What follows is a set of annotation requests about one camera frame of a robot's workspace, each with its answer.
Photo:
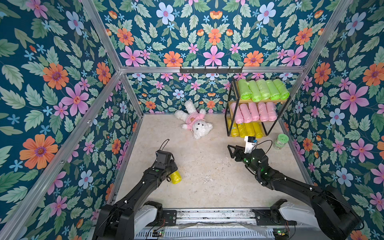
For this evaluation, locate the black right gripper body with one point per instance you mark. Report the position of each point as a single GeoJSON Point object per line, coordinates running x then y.
{"type": "Point", "coordinates": [240, 153]}

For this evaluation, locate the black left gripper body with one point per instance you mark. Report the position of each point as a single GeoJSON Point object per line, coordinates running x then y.
{"type": "Point", "coordinates": [170, 168]}

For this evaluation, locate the yellow trash bag roll large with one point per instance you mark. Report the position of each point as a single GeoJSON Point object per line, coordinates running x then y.
{"type": "Point", "coordinates": [175, 177]}

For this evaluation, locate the green trash bag roll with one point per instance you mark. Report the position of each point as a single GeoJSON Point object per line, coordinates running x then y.
{"type": "Point", "coordinates": [244, 90]}
{"type": "Point", "coordinates": [263, 88]}
{"type": "Point", "coordinates": [281, 87]}
{"type": "Point", "coordinates": [256, 94]}
{"type": "Point", "coordinates": [274, 92]}

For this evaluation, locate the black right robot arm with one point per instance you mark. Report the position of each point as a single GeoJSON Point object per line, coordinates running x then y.
{"type": "Point", "coordinates": [324, 208]}

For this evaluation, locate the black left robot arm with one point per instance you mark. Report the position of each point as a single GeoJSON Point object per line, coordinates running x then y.
{"type": "Point", "coordinates": [117, 221]}

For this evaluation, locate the white plush bunny pink shirt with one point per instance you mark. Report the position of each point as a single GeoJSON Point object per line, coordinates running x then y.
{"type": "Point", "coordinates": [194, 120]}

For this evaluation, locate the upper green lidded jar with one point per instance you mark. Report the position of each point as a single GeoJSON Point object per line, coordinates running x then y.
{"type": "Point", "coordinates": [281, 141]}

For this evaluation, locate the green circuit board left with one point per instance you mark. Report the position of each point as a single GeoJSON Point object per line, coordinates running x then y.
{"type": "Point", "coordinates": [158, 233]}

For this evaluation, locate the green circuit board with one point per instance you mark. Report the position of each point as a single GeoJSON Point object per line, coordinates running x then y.
{"type": "Point", "coordinates": [281, 234]}
{"type": "Point", "coordinates": [158, 233]}

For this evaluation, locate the green circuit board right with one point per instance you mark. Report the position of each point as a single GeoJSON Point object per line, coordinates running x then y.
{"type": "Point", "coordinates": [281, 234]}

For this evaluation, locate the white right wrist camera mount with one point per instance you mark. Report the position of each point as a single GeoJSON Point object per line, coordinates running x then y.
{"type": "Point", "coordinates": [251, 144]}

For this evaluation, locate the wooden shelf black metal frame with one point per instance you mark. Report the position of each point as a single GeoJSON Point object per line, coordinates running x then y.
{"type": "Point", "coordinates": [234, 97]}

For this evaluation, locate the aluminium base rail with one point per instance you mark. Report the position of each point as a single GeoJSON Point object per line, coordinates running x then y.
{"type": "Point", "coordinates": [223, 224]}

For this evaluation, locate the black hook rail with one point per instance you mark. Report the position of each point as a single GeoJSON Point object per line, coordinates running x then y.
{"type": "Point", "coordinates": [211, 70]}

